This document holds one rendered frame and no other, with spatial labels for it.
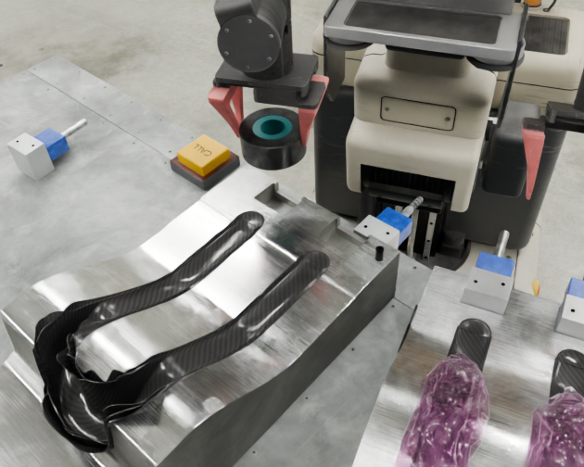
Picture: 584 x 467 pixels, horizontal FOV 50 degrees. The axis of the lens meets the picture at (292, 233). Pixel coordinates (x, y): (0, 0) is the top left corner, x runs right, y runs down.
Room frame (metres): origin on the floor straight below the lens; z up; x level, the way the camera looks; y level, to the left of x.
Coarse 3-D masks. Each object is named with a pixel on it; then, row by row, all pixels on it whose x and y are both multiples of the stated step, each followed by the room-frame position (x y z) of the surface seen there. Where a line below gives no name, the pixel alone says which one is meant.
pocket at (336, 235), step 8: (328, 224) 0.55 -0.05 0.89; (336, 224) 0.56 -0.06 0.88; (320, 232) 0.54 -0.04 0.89; (328, 232) 0.55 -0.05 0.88; (336, 232) 0.56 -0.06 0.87; (344, 232) 0.55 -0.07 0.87; (352, 232) 0.55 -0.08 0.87; (328, 240) 0.55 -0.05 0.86; (336, 240) 0.55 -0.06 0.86; (344, 240) 0.55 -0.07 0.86; (352, 240) 0.54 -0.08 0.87; (360, 240) 0.53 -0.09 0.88; (344, 248) 0.53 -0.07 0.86; (352, 248) 0.53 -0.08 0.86
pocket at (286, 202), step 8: (272, 184) 0.63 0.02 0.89; (264, 192) 0.62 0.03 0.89; (272, 192) 0.63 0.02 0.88; (280, 192) 0.63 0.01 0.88; (264, 200) 0.62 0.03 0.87; (272, 200) 0.63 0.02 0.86; (280, 200) 0.63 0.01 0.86; (288, 200) 0.62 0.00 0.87; (296, 200) 0.61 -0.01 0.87; (272, 208) 0.61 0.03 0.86; (280, 208) 0.61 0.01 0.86; (288, 208) 0.61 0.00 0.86
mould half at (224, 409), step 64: (256, 192) 0.62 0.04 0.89; (128, 256) 0.52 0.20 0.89; (256, 256) 0.51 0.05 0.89; (384, 256) 0.49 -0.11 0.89; (128, 320) 0.40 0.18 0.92; (192, 320) 0.41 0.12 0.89; (320, 320) 0.41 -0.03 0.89; (0, 384) 0.37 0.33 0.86; (192, 384) 0.31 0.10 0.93; (256, 384) 0.32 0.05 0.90; (0, 448) 0.29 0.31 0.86; (64, 448) 0.29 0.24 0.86; (128, 448) 0.26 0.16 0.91; (192, 448) 0.26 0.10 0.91
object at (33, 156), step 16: (48, 128) 0.86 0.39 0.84; (80, 128) 0.87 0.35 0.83; (16, 144) 0.80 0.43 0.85; (32, 144) 0.80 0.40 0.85; (48, 144) 0.82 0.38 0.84; (64, 144) 0.83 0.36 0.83; (16, 160) 0.80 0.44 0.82; (32, 160) 0.78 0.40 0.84; (48, 160) 0.80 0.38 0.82; (32, 176) 0.78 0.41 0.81
